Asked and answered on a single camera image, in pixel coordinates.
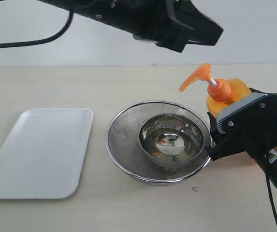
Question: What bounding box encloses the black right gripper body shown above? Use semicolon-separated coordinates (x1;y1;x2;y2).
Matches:
204;88;277;161

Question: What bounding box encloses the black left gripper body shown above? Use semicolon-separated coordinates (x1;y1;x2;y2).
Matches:
128;0;193;53

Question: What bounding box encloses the orange pump soap bottle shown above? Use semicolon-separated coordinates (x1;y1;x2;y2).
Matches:
179;63;251;117

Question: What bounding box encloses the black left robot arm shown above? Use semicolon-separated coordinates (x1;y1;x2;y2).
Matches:
46;0;224;53

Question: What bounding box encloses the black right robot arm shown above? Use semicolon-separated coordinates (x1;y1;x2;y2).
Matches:
205;89;277;189

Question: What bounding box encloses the small stainless steel bowl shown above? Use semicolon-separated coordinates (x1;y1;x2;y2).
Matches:
138;113;205;170

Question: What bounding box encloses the large steel mesh strainer bowl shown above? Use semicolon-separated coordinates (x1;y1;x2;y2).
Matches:
105;101;213;186

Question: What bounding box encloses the white rectangular plastic tray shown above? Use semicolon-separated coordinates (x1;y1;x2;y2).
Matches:
0;108;93;200

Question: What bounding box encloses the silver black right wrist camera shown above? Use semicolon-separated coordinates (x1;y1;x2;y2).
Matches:
215;92;277;134

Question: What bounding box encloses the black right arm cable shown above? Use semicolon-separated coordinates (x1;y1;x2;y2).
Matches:
263;169;277;232

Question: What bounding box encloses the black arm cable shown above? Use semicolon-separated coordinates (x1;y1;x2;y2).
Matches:
263;169;277;232
0;11;74;49

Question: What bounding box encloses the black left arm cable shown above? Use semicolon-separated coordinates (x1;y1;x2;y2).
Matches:
0;11;74;49

